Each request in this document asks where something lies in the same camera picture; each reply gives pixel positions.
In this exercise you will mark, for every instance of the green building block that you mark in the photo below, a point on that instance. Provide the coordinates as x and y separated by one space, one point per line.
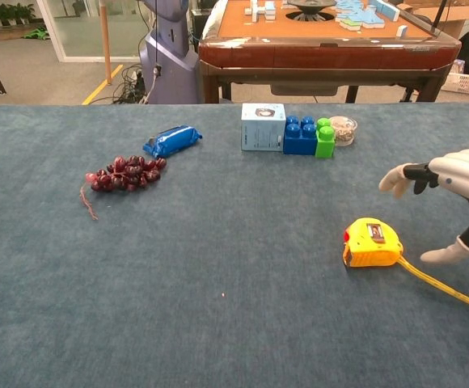
324 141

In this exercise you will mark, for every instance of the red grape bunch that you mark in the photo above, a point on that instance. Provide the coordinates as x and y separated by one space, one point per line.
131 174

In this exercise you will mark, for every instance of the blue building block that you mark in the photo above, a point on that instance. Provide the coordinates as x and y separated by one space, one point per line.
300 137

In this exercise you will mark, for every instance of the single white mahjong tile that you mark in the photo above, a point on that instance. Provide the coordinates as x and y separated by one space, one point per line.
402 31

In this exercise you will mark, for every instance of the white mahjong tile cluster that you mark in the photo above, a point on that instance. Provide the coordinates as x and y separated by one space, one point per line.
260 10

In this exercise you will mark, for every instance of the blue mahjong tile pile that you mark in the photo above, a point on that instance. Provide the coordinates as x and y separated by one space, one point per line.
360 16

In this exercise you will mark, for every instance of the yellow tape measure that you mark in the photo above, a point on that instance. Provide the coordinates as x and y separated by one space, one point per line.
370 248

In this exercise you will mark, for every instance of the clear cup of nuts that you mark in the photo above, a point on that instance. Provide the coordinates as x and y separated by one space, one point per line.
344 130

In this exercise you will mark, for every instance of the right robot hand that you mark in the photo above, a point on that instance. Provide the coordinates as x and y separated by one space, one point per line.
465 169

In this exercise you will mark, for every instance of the brown mahjong table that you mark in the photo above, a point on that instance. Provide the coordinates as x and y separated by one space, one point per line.
319 52

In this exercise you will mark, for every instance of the wooden pole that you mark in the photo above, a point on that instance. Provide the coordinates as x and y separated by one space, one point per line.
105 44

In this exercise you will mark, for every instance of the black mahjong centre disc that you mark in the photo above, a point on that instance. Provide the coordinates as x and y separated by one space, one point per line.
311 8

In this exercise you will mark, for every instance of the light blue cardboard box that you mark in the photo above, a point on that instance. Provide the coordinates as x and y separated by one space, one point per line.
262 129

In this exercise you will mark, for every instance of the blue snack packet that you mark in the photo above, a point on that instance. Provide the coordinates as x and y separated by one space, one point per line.
171 140

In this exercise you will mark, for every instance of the green floor item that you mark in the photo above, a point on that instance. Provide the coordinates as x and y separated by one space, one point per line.
36 33

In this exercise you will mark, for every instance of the potted plants row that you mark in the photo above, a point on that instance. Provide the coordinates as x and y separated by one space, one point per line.
4 14

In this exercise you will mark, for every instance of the purple robot base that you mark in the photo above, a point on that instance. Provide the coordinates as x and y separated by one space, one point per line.
171 60

